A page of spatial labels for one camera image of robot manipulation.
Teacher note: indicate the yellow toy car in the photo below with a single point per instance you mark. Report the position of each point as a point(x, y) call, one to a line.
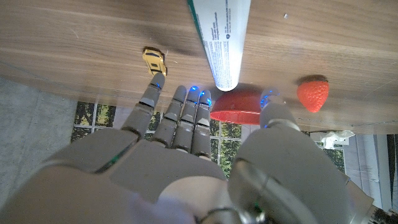
point(154, 60)

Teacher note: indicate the printed window backdrop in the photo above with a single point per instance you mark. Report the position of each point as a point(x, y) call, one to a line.
point(367, 161)

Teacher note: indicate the crumpled white tissue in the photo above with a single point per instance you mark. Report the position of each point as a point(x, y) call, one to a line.
point(334, 138)

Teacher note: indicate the white toothpaste tube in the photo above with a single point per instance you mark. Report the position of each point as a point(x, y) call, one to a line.
point(224, 37)

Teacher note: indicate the red toy strawberry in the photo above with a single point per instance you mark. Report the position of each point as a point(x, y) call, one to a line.
point(312, 95)

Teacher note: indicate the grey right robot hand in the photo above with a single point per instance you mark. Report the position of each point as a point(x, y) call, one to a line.
point(155, 174)

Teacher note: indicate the red bowl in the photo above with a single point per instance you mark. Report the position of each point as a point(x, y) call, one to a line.
point(236, 107)

